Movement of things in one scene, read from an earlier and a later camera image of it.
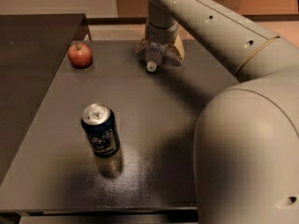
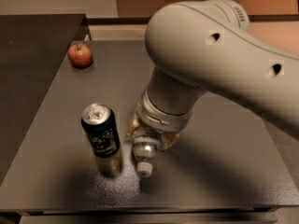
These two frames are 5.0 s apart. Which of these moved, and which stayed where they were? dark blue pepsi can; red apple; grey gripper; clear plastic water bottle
Moved: clear plastic water bottle; grey gripper
Stayed: red apple; dark blue pepsi can
